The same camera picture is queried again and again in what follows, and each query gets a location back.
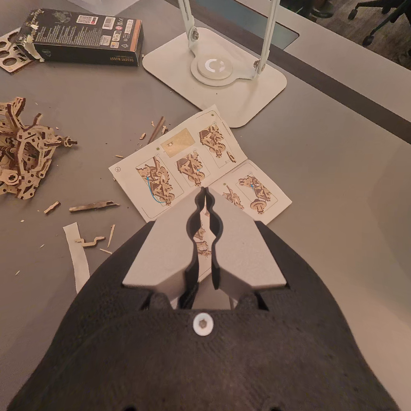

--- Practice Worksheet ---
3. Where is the white stand base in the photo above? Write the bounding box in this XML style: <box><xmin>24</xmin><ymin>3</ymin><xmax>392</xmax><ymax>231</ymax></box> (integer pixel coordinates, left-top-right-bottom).
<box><xmin>142</xmin><ymin>0</ymin><xmax>287</xmax><ymax>128</ymax></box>

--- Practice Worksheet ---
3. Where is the white paper strip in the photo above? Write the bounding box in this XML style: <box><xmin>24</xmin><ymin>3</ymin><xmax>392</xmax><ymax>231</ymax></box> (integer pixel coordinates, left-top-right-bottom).
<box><xmin>63</xmin><ymin>222</ymin><xmax>90</xmax><ymax>293</ymax></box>

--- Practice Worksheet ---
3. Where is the wooden sheet with oval cutouts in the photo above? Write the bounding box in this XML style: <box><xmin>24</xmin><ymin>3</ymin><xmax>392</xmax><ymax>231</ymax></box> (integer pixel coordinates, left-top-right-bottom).
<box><xmin>0</xmin><ymin>27</ymin><xmax>36</xmax><ymax>75</ymax></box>

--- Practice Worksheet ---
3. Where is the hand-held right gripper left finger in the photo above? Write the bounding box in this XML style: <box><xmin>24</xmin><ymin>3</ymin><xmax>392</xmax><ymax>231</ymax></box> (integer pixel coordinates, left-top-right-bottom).
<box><xmin>122</xmin><ymin>186</ymin><xmax>206</xmax><ymax>304</ymax></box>

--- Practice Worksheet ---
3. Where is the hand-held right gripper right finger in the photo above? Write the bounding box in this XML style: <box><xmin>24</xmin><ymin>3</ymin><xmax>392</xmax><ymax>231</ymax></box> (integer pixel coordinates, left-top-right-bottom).
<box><xmin>205</xmin><ymin>187</ymin><xmax>287</xmax><ymax>308</ymax></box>

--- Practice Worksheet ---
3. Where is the long dark wooden stick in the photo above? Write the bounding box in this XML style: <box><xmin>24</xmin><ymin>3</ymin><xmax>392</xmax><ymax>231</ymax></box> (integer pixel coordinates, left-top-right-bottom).
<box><xmin>148</xmin><ymin>116</ymin><xmax>166</xmax><ymax>144</ymax></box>

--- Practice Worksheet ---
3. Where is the dark table cable hatch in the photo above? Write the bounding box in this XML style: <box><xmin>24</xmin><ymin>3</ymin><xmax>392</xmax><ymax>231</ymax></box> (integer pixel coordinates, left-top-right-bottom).
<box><xmin>218</xmin><ymin>0</ymin><xmax>300</xmax><ymax>50</ymax></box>

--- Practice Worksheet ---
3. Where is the zigzag wooden piece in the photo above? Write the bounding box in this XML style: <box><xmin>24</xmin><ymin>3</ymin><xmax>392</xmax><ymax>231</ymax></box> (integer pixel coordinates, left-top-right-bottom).
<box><xmin>74</xmin><ymin>236</ymin><xmax>106</xmax><ymax>248</ymax></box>

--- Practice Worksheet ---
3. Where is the white instruction booklet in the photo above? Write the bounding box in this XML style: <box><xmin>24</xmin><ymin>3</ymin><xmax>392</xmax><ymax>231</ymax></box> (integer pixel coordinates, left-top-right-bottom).
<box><xmin>109</xmin><ymin>104</ymin><xmax>293</xmax><ymax>284</ymax></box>

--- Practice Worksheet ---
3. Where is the black cardboard box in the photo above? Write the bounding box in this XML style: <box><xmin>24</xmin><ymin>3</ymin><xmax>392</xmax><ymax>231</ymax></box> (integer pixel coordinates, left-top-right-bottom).
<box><xmin>20</xmin><ymin>9</ymin><xmax>143</xmax><ymax>67</ymax></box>

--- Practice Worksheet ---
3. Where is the dark forked wooden strip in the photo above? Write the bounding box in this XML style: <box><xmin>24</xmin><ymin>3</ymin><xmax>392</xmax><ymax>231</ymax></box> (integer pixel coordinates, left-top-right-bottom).
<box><xmin>69</xmin><ymin>200</ymin><xmax>120</xmax><ymax>213</ymax></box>

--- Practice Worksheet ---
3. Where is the wooden model assembly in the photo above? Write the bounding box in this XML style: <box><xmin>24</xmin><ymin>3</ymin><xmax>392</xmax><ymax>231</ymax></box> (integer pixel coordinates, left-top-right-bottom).
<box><xmin>0</xmin><ymin>96</ymin><xmax>78</xmax><ymax>200</ymax></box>

